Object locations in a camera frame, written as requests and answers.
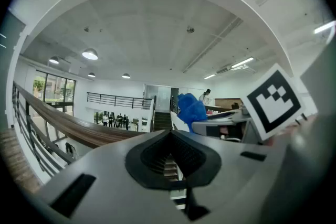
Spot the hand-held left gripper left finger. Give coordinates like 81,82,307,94
34,130,191,224

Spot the blue cloth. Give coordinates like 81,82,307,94
177,92,208,134

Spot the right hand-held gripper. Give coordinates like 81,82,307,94
191,62,318,144

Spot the dark wooden staircase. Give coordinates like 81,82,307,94
153,111,173,132

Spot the wooden railing with black bars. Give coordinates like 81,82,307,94
12,81,158,179

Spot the black railing with wooden handrail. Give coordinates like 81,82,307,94
169,95,181,116

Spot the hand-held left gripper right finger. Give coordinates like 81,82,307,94
172,130,291,224

